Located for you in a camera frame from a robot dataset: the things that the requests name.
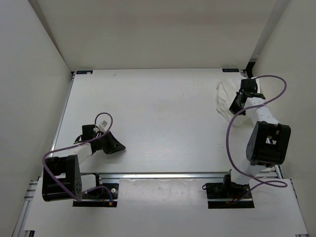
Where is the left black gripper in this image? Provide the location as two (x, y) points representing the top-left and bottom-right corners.
(93, 131), (125, 154)

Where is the white skirt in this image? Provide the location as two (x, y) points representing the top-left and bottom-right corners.
(216, 79), (266, 126)

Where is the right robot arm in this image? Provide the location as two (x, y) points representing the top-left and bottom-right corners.
(222, 79), (291, 198)

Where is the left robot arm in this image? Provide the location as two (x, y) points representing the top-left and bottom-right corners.
(42, 124), (126, 205)

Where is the right blue table label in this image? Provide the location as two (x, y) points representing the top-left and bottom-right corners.
(222, 68), (239, 73)

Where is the blue table label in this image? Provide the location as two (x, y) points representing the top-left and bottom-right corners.
(76, 70), (93, 75)
(222, 68), (239, 73)

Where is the front white cover board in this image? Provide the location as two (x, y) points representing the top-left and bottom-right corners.
(25, 179), (308, 237)

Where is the left blue table label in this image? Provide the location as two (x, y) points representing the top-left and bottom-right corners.
(76, 70), (93, 75)

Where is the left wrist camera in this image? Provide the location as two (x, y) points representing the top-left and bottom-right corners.
(97, 120), (108, 133)

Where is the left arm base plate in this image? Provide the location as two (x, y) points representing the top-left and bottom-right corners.
(73, 173), (119, 208)

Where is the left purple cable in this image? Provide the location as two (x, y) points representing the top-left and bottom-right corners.
(42, 112), (116, 202)

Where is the purple cable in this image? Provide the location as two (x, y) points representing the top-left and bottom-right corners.
(42, 112), (116, 202)
(226, 75), (288, 196)

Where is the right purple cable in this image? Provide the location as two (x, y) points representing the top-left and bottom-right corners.
(226, 75), (288, 196)

